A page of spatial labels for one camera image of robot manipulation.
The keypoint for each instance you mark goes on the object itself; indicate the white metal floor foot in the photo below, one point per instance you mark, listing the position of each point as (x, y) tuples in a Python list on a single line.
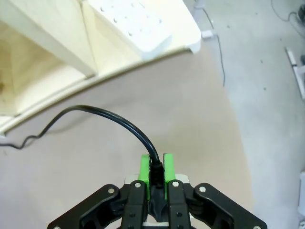
[(296, 69)]

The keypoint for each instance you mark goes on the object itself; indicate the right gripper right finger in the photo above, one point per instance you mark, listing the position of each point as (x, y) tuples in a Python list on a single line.
[(177, 205)]

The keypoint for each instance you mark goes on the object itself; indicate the four-compartment pine wood shelf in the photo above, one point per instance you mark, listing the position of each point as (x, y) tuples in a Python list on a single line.
[(59, 31)]

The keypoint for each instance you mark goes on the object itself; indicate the wooden riser with white legs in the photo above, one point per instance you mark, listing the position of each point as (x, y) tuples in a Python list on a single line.
[(188, 31)]

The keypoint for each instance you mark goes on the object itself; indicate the white power strip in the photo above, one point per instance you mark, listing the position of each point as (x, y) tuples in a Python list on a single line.
[(138, 23)]

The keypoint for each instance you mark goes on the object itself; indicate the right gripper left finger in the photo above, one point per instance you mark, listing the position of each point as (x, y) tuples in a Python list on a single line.
[(135, 205)]

